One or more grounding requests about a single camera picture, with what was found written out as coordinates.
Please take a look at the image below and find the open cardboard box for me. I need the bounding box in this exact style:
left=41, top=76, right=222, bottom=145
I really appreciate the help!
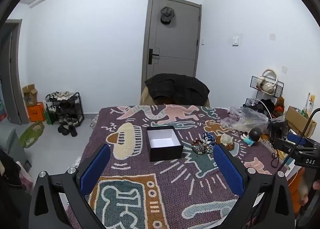
left=22, top=84, right=38, bottom=106

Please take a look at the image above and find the blue doll with black head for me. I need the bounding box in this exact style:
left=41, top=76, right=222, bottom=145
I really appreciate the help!
left=241, top=127, right=263, bottom=148

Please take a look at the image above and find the black shoe rack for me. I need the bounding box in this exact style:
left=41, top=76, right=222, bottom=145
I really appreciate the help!
left=44, top=91, right=85, bottom=127

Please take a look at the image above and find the grey cap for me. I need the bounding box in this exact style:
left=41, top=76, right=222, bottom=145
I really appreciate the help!
left=160, top=6, right=175, bottom=25

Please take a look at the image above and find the grey door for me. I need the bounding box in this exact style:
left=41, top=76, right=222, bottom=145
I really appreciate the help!
left=141, top=0, right=202, bottom=87

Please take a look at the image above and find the black door handle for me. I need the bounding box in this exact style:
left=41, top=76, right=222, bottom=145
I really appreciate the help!
left=148, top=48, right=160, bottom=65

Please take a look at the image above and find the green bag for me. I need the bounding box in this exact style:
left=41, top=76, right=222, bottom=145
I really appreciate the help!
left=19, top=121, right=46, bottom=149

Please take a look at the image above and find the orange cloth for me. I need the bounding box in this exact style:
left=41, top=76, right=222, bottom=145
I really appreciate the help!
left=289, top=169, right=310, bottom=216

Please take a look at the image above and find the printed purple blanket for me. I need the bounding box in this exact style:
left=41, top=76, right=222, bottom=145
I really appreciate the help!
left=64, top=104, right=283, bottom=229

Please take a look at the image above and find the orange box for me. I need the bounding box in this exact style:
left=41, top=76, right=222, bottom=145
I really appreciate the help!
left=26, top=102, right=46, bottom=123

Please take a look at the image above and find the pair of black shoes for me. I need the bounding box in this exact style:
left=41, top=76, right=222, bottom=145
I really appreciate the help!
left=57, top=124, right=78, bottom=138

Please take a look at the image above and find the brown plush toy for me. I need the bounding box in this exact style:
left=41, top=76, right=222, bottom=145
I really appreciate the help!
left=274, top=96, right=286, bottom=119

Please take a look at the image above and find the clear plastic bag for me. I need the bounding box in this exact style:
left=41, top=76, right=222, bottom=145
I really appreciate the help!
left=220, top=106, right=269, bottom=134

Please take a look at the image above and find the tan chair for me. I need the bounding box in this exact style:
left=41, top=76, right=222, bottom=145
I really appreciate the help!
left=139, top=88, right=211, bottom=107

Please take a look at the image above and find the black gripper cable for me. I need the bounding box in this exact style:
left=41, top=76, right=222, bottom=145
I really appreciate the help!
left=277, top=108, right=320, bottom=172

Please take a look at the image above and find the black bag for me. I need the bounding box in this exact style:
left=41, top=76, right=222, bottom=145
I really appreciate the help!
left=259, top=99, right=276, bottom=119

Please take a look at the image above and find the small black wire basket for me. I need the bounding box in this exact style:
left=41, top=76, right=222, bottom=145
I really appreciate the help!
left=244, top=98, right=263, bottom=109

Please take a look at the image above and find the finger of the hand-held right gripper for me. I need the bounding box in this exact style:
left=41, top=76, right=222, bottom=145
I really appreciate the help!
left=272, top=139, right=304, bottom=156
left=287, top=133, right=317, bottom=147

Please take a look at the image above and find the pile of beaded bracelets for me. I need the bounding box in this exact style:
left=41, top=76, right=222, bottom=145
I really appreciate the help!
left=191, top=131, right=217, bottom=155

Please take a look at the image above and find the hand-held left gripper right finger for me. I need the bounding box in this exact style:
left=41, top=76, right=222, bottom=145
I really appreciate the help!
left=212, top=143, right=295, bottom=229

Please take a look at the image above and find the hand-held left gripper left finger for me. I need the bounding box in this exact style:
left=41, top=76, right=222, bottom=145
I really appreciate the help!
left=29, top=143, right=112, bottom=229

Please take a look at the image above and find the dark grey device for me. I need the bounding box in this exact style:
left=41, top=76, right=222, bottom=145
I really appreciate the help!
left=269, top=119, right=288, bottom=142

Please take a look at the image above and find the grey door frame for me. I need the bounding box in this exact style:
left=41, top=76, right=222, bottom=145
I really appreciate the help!
left=0, top=19, right=30, bottom=125

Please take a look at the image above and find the white handbag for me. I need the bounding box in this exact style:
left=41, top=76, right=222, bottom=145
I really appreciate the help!
left=257, top=69, right=279, bottom=95

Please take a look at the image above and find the large cardboard box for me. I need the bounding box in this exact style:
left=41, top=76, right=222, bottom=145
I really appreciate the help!
left=285, top=105, right=317, bottom=138

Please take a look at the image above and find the black jewelry box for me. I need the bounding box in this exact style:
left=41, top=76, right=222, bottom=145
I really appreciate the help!
left=146, top=126, right=184, bottom=162

